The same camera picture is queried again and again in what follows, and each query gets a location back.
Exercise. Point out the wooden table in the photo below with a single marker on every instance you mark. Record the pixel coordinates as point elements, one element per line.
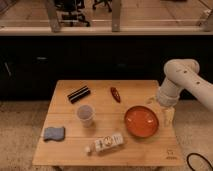
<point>161,149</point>

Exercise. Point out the white labelled bottle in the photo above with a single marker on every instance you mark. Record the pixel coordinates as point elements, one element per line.
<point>105,143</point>

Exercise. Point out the clear plastic cup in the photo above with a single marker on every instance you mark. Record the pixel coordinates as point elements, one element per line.
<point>85,113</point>

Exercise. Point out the blue sponge cloth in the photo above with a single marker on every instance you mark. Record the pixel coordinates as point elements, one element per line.
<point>53,133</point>

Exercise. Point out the long wooden counter ledge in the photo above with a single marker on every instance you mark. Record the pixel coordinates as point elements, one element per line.
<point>102,31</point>

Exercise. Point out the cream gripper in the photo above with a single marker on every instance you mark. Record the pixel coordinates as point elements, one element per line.
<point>166,99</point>

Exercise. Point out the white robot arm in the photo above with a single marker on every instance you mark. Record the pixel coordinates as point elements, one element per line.
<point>182,74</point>

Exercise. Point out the orange bowl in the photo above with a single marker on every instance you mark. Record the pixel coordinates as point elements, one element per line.
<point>141,121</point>

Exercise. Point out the black striped rectangular block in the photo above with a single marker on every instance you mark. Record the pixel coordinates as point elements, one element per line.
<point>79,94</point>

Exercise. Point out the red chili pepper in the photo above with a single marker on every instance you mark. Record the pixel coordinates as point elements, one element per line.
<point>115,94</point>

